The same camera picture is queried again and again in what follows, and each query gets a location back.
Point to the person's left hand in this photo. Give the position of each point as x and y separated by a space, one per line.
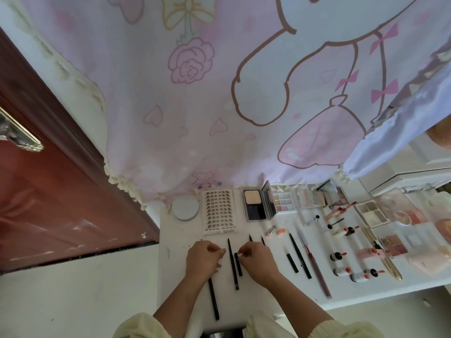
204 260

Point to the white square compact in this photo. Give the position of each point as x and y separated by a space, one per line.
310 198

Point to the terracotta pot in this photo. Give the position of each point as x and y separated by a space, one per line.
440 133

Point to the person's right forearm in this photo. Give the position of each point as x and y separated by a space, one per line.
303 309

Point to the small pink tube cap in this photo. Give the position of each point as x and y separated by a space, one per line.
280 232

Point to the clear eyeshadow palette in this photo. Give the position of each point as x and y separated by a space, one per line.
283 200

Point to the white false eyelash tray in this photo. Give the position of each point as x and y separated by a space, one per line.
218 209

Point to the short black pencil cap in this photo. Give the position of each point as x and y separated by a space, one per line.
238 265
291 262

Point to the tan eyeshadow palette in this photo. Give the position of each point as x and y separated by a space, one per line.
371 212

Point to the person's left forearm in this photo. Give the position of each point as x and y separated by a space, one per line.
176 306

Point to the round silver compact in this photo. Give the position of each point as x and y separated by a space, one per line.
185 207

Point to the pink blush pan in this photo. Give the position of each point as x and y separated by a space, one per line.
417 217

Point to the reddish brown door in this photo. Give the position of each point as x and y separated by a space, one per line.
49 200

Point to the white shelf unit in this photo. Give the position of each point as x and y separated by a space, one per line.
402 162

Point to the pink cartoon print cloth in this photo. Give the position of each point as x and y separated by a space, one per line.
141 102

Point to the person's dark trousers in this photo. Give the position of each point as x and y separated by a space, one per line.
222 333

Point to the pink foundation tube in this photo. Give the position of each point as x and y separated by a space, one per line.
430 260

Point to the small round white jar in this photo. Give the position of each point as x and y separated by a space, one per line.
403 218

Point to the lavender rectangular palette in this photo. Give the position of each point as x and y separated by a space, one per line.
255 204

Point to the small brown quad eyeshadow palette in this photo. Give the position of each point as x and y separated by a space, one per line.
394 244

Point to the white table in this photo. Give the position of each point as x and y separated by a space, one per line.
173 257

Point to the pink cushion compact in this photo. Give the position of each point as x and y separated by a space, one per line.
444 228

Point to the person's right hand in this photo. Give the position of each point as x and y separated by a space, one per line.
259 264

